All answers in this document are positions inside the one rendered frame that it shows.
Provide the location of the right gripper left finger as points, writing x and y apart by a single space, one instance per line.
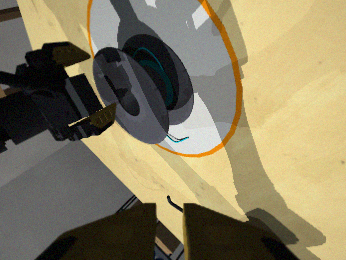
127 235

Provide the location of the turquoise wire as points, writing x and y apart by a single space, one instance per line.
161 72

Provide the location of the black hex key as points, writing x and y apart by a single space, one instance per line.
172 204

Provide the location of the grey perforated disc with centre hole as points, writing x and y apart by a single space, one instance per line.
140 94

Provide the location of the orange painted ring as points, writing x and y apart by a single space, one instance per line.
236 68

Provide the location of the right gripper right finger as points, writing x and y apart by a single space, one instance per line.
210 235

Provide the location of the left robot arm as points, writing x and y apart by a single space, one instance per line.
61 100

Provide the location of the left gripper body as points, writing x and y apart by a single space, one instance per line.
22 119

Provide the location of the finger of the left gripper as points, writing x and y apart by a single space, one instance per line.
70 55
99 119

